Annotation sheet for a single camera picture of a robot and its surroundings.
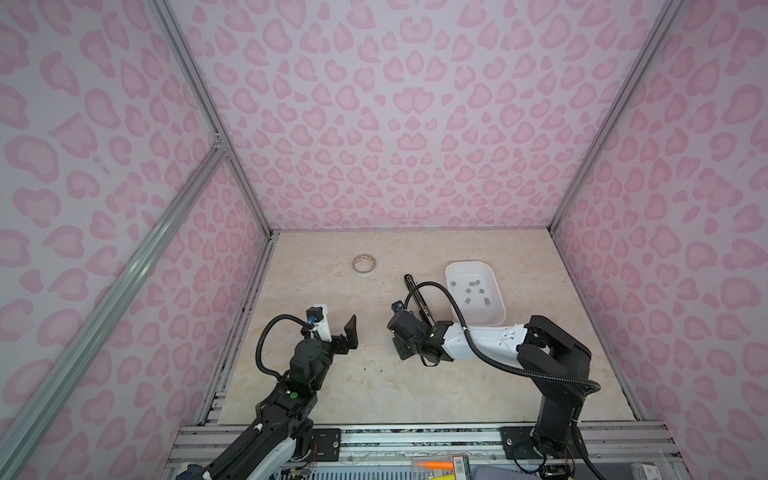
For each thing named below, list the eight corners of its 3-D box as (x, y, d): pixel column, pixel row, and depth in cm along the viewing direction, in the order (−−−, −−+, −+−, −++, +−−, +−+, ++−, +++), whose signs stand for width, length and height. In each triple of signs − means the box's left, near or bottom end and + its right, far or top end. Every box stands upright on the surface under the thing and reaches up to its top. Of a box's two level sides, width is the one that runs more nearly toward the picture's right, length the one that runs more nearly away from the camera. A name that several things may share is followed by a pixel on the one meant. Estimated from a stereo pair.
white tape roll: (352, 277, 109) (351, 274, 107) (354, 258, 115) (353, 254, 113) (376, 277, 109) (376, 273, 107) (377, 257, 115) (377, 254, 113)
